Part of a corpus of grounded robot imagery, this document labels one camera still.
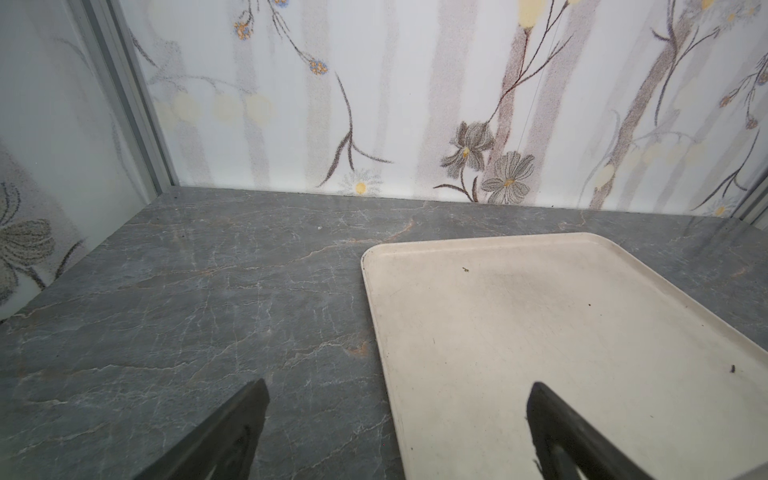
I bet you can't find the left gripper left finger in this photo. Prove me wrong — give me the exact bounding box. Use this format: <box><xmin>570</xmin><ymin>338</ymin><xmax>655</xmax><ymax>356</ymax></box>
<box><xmin>137</xmin><ymin>379</ymin><xmax>270</xmax><ymax>479</ymax></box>

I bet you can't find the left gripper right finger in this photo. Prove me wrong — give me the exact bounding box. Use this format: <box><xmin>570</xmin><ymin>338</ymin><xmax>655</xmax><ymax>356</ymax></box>
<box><xmin>526</xmin><ymin>382</ymin><xmax>650</xmax><ymax>479</ymax></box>

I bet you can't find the beige plastic tray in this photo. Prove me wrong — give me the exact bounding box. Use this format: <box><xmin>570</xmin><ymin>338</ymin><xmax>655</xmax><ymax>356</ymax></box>
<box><xmin>361</xmin><ymin>233</ymin><xmax>767</xmax><ymax>479</ymax></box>

